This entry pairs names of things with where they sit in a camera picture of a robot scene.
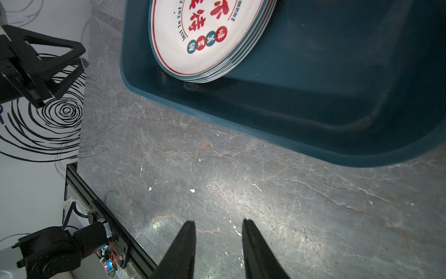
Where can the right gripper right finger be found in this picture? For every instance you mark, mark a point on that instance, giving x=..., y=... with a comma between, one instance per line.
x=260, y=262

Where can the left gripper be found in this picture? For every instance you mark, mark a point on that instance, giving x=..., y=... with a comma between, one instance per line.
x=25, y=73

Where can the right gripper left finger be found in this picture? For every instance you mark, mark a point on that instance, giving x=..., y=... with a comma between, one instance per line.
x=179, y=260

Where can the clear glass cup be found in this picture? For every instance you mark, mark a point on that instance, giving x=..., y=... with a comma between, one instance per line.
x=102, y=43

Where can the white plate red symbols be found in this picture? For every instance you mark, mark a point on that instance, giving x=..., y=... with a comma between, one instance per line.
x=191, y=38

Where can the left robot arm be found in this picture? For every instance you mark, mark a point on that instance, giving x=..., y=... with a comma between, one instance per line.
x=53, y=250

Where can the teal plastic bin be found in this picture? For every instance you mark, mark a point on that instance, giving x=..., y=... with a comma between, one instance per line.
x=355, y=83

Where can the black mounting rail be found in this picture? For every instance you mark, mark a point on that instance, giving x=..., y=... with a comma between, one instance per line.
x=122, y=252

